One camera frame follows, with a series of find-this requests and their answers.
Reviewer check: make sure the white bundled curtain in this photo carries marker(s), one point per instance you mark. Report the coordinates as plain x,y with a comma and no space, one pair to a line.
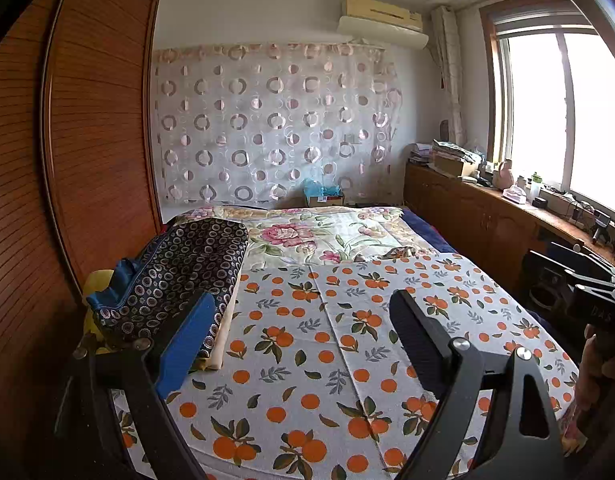
450,75

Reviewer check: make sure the wooden slatted wardrobe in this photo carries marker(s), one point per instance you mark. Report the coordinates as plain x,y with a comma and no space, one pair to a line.
72,125

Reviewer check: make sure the window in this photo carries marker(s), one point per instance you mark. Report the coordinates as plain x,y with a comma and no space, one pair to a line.
552,105

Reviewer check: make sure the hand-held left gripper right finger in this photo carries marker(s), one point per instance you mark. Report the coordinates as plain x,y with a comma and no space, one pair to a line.
420,345

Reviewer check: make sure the stack of papers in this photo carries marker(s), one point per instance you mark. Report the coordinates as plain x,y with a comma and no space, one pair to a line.
420,154

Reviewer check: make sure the floral blanket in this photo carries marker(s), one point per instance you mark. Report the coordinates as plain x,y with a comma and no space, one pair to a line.
307,232

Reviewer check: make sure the wall air conditioner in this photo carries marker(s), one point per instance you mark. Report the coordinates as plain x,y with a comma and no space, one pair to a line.
382,22

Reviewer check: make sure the sheer circle-patterned curtain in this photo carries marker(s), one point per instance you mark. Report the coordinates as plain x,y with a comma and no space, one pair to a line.
277,125

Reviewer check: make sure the dark circle-patterned blouse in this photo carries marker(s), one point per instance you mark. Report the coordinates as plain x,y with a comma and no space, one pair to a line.
187,270

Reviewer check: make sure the orange fruit print cloth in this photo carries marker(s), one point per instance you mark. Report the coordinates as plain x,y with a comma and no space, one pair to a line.
337,360

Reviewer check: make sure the navy blue blanket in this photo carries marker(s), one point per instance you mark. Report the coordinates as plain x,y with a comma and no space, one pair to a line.
430,232

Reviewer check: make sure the white bottle with green cap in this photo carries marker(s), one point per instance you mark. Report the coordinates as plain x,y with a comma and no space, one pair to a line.
536,186

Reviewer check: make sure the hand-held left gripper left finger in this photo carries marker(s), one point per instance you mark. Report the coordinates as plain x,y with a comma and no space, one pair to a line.
185,345

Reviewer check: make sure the brown cardboard box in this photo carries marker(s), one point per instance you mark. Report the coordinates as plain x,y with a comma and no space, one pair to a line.
455,166

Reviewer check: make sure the yellow-brown pillow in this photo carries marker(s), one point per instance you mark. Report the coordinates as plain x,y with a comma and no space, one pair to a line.
95,285

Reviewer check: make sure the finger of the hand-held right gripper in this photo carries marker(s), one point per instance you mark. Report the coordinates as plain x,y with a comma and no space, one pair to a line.
550,280
587,260

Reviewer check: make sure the dark upright object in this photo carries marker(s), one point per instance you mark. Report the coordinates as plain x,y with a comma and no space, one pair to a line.
444,130

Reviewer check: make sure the small black box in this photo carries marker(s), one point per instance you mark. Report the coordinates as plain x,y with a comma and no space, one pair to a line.
540,202

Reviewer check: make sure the pink figurine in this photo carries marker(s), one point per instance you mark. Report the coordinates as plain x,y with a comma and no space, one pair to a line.
502,176

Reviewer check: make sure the long wooden cabinet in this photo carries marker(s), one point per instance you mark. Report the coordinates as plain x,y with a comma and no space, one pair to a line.
467,220

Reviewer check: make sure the person's right hand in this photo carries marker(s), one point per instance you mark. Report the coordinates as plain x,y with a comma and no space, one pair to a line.
595,370

